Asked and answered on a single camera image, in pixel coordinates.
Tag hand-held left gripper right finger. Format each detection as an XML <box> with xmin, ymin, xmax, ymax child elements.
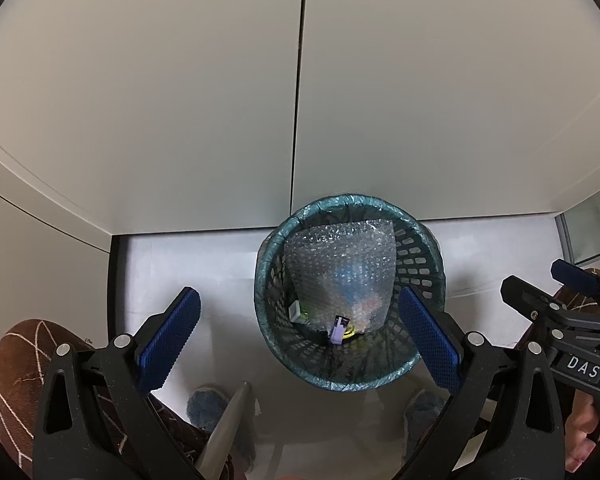
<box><xmin>396</xmin><ymin>285</ymin><xmax>566</xmax><ymax>480</ymax></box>

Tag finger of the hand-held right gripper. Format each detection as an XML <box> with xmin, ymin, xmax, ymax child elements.
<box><xmin>500</xmin><ymin>274</ymin><xmax>583</xmax><ymax>332</ymax></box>
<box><xmin>551</xmin><ymin>258</ymin><xmax>600</xmax><ymax>294</ymax></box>

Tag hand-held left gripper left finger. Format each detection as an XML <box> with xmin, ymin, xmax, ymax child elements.
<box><xmin>32</xmin><ymin>286</ymin><xmax>203</xmax><ymax>480</ymax></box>

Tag teal trash bin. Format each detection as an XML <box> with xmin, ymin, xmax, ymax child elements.
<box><xmin>253</xmin><ymin>193</ymin><xmax>445</xmax><ymax>394</ymax></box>

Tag clear bubble wrap sheet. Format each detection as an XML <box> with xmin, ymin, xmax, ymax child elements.
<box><xmin>283</xmin><ymin>218</ymin><xmax>397</xmax><ymax>342</ymax></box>

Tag person's right hand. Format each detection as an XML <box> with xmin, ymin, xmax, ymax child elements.
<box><xmin>563</xmin><ymin>392</ymin><xmax>600</xmax><ymax>469</ymax></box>

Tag glass panel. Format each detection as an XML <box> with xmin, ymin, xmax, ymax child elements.
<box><xmin>554</xmin><ymin>194</ymin><xmax>600</xmax><ymax>267</ymax></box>

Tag blue slipper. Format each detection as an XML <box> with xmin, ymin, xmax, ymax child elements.
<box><xmin>403</xmin><ymin>388</ymin><xmax>449</xmax><ymax>444</ymax></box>
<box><xmin>186</xmin><ymin>384</ymin><xmax>231</xmax><ymax>434</ymax></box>

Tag grey metal bar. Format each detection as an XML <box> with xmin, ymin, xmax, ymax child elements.
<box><xmin>195</xmin><ymin>381</ymin><xmax>255</xmax><ymax>480</ymax></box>

